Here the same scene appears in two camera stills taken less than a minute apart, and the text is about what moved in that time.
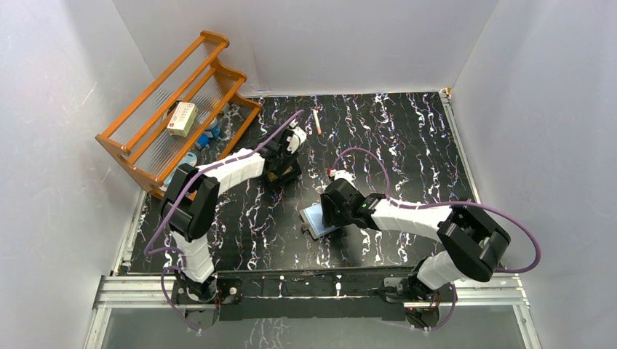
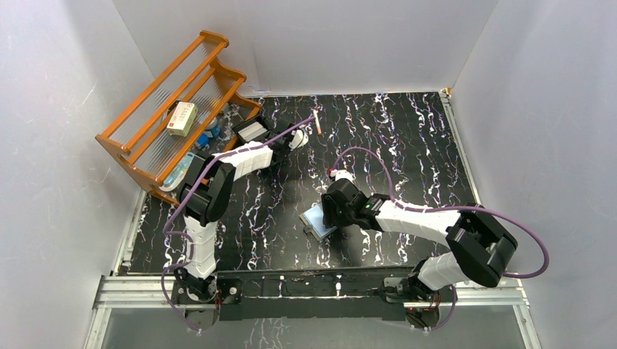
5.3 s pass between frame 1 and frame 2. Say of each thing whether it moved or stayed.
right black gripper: stayed
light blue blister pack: stayed
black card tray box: moved
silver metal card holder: stayed
